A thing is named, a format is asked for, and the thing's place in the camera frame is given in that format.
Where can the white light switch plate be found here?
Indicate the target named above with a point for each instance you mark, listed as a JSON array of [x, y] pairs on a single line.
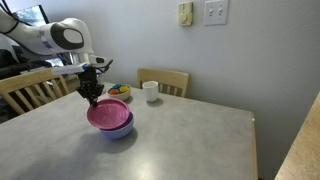
[[216, 12]]

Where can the wooden chair with solid backrest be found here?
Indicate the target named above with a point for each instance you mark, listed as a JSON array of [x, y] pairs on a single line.
[[163, 77]]

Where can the beige countertop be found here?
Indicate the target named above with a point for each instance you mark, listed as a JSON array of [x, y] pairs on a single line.
[[303, 150]]

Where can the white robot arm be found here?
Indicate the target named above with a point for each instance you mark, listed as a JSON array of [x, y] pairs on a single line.
[[43, 36]]

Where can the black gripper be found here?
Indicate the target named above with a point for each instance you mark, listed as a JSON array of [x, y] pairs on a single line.
[[89, 81]]

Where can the white cup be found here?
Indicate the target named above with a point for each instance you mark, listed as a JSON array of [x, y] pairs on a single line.
[[150, 91]]

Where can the blue plastic bowl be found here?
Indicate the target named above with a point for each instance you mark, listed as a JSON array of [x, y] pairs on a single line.
[[121, 132]]

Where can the wooden chair with slatted backrest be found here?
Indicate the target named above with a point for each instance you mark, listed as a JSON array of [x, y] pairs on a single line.
[[36, 78]]

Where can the beige wall thermostat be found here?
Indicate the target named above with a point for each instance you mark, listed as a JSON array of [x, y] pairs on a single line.
[[185, 14]]

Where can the teal toy piece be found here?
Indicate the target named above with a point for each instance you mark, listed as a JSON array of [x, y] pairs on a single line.
[[116, 86]]

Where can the beige bowl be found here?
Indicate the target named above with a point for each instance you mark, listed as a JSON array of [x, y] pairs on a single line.
[[121, 96]]

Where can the orange toy piece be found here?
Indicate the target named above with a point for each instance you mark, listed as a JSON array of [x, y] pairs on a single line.
[[114, 92]]

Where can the pink round plastic lid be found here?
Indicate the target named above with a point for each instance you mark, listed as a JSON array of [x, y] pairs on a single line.
[[110, 115]]

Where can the yellow toy piece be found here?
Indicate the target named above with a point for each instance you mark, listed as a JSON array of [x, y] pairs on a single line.
[[124, 89]]

